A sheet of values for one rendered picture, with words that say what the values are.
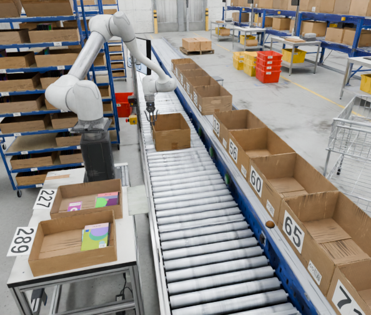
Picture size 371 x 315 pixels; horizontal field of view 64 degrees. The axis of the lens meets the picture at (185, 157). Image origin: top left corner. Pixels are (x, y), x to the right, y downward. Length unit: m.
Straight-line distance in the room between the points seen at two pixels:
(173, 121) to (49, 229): 1.51
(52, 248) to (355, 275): 1.36
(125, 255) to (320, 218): 0.98
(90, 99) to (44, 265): 0.93
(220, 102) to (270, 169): 1.17
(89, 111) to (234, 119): 1.17
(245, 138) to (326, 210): 0.80
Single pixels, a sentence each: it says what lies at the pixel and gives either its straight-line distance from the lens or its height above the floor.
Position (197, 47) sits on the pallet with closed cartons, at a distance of 11.28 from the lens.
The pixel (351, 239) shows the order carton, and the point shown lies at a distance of 1.59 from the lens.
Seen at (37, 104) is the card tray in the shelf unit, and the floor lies 1.00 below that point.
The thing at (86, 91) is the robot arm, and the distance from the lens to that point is 1.87.
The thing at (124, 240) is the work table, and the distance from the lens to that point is 1.65.
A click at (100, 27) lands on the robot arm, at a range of 2.28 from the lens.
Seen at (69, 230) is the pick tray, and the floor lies 0.76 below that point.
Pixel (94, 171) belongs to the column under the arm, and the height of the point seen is 0.87.
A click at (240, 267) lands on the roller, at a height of 0.73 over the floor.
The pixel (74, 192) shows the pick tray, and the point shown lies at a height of 0.79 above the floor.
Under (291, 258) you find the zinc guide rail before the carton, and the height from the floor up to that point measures 0.89.
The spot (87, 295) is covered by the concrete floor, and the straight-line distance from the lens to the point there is 2.46.
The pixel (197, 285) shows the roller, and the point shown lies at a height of 0.74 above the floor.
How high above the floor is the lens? 1.87
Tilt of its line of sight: 28 degrees down
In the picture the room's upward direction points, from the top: 2 degrees counter-clockwise
